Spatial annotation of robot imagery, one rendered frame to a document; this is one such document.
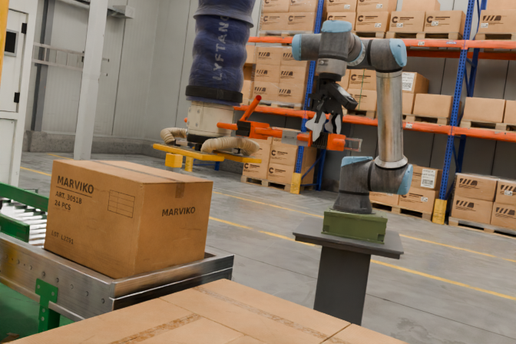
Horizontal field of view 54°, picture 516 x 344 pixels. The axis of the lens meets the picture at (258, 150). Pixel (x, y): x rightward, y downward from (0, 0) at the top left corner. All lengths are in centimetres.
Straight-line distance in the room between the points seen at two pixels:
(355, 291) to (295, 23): 809
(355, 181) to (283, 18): 804
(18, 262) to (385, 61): 175
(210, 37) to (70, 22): 1072
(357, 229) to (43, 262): 136
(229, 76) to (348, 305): 126
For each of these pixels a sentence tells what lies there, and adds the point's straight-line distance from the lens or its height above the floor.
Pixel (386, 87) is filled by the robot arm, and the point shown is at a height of 145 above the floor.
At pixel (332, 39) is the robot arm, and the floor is 150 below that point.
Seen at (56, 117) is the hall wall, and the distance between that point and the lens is 1241.
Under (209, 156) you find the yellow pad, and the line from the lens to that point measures 180.
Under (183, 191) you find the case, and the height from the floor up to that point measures 91.
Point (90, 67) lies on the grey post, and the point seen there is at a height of 156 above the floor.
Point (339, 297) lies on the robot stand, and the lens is 253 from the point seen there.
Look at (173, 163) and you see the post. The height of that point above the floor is 95.
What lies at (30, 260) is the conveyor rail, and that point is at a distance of 229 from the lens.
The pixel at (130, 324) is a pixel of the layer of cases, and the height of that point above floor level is 54.
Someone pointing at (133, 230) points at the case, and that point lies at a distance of 199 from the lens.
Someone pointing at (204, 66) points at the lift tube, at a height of 141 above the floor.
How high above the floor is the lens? 122
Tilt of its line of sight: 3 degrees down
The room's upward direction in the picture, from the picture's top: 7 degrees clockwise
